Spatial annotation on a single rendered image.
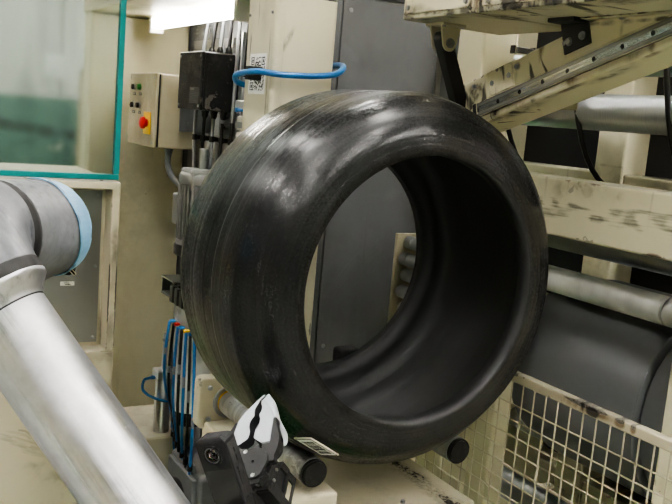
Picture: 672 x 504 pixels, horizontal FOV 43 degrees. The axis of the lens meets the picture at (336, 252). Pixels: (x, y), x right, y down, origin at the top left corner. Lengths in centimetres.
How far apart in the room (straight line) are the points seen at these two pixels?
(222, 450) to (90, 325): 94
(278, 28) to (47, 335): 89
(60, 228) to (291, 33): 75
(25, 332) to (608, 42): 102
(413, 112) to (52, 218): 56
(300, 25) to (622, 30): 56
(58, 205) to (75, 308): 95
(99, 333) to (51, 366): 113
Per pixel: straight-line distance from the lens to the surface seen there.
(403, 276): 192
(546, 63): 159
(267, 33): 163
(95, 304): 196
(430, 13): 165
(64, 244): 101
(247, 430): 118
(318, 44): 164
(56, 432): 86
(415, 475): 163
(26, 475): 199
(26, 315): 87
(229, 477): 109
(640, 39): 144
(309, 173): 119
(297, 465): 136
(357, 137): 122
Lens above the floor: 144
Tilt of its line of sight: 9 degrees down
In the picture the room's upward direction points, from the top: 5 degrees clockwise
